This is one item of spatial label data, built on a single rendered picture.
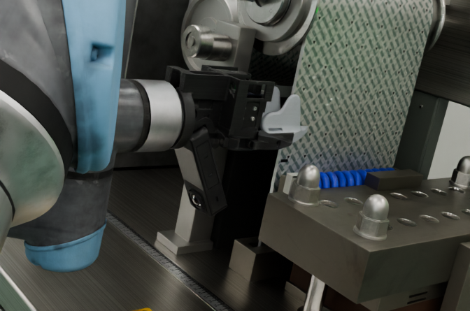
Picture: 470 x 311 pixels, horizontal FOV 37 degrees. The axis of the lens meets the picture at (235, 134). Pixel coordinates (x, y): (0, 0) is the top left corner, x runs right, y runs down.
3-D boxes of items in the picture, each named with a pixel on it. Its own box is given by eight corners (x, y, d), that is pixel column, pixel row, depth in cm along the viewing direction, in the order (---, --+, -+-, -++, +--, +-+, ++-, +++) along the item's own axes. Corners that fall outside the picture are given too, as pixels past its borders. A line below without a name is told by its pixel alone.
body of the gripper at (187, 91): (281, 83, 79) (194, 78, 71) (266, 155, 81) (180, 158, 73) (239, 66, 84) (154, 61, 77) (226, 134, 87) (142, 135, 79)
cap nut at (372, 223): (345, 228, 77) (355, 189, 76) (368, 224, 79) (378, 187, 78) (371, 242, 74) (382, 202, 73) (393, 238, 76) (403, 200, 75)
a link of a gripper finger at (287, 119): (331, 98, 86) (274, 96, 80) (319, 145, 87) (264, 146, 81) (313, 91, 88) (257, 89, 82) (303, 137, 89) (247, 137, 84)
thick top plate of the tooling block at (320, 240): (257, 239, 84) (268, 192, 83) (449, 212, 110) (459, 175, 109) (356, 304, 73) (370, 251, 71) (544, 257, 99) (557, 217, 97)
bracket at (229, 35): (152, 240, 96) (193, 16, 88) (191, 235, 100) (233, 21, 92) (173, 256, 92) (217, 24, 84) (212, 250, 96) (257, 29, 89)
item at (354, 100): (271, 184, 89) (302, 40, 85) (387, 175, 104) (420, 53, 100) (273, 186, 89) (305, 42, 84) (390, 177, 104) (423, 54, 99)
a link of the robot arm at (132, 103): (5, 147, 69) (16, 63, 67) (105, 145, 76) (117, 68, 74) (38, 176, 64) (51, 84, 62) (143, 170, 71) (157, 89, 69)
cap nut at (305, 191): (281, 196, 83) (289, 159, 82) (303, 193, 85) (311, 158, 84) (303, 207, 80) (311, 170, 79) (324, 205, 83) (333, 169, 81)
